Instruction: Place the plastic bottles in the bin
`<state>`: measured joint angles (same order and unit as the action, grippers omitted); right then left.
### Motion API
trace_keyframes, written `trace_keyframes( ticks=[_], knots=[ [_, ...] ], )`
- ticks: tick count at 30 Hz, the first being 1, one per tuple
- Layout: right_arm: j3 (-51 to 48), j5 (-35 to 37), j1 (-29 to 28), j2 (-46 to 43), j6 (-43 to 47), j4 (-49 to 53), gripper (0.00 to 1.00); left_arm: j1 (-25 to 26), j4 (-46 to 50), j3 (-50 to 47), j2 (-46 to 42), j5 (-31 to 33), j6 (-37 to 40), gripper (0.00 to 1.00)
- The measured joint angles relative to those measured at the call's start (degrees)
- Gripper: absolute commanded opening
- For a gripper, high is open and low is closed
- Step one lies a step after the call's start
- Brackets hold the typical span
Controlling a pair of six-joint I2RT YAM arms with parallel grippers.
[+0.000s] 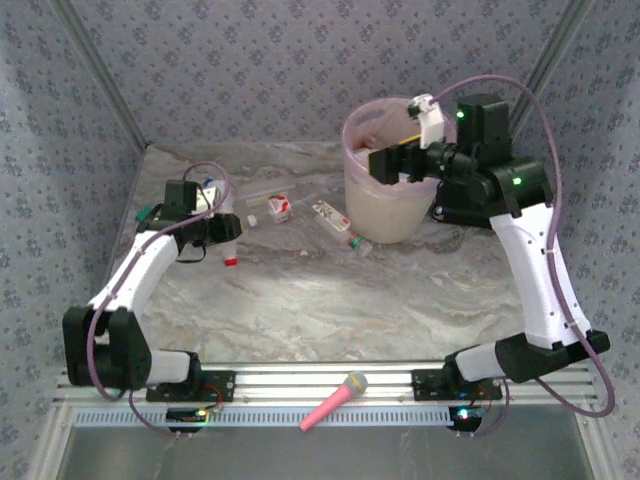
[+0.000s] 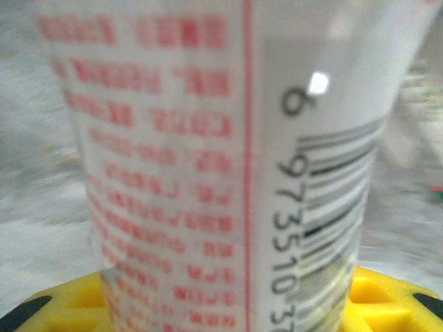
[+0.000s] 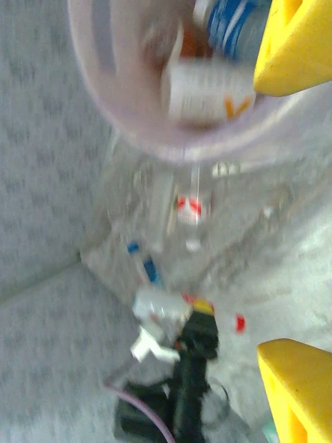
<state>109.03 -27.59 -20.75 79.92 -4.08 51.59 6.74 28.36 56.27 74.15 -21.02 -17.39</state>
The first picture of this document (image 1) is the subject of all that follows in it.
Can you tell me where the pink toy microphone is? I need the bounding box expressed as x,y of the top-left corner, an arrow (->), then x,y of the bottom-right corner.
298,370 -> 370,432

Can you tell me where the clear bottle with red cap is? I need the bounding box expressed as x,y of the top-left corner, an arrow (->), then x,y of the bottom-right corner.
215,197 -> 241,268

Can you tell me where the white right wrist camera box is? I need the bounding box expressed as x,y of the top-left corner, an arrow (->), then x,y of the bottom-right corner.
407,93 -> 446,150

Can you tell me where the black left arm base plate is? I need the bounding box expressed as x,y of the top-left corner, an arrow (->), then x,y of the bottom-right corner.
145,368 -> 237,404

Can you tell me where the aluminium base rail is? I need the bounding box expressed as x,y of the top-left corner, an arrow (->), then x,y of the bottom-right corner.
54,362 -> 599,406

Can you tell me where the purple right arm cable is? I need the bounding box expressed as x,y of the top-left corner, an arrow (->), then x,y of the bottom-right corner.
429,74 -> 616,439

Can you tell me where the white slotted cable duct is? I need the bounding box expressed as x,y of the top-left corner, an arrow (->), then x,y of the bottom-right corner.
74,405 -> 454,427

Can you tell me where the metal corner post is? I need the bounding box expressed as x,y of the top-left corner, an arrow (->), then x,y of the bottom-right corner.
49,0 -> 151,149
499,0 -> 599,146

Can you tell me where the clear bottle with floral label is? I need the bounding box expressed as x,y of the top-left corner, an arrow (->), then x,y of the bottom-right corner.
312,199 -> 351,234

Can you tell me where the black case with chrome corners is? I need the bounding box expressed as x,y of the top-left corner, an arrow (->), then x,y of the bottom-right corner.
432,184 -> 496,230

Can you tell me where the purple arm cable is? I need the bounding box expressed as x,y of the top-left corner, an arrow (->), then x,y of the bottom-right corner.
429,74 -> 616,439
85,162 -> 234,437

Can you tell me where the small red-white carton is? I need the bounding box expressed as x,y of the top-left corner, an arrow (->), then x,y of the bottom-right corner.
267,194 -> 294,225

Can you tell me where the white ribbed plastic bin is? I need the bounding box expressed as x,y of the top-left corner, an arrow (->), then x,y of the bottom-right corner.
341,98 -> 459,245

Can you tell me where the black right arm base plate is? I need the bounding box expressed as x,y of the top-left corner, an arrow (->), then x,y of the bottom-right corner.
410,368 -> 504,402

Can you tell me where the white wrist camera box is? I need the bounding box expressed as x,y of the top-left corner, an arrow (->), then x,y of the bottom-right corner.
195,179 -> 226,215
407,93 -> 446,150

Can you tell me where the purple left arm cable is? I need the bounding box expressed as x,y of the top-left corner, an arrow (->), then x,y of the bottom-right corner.
85,162 -> 234,437

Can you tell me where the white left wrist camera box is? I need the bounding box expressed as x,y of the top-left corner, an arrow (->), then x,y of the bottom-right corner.
195,179 -> 226,215

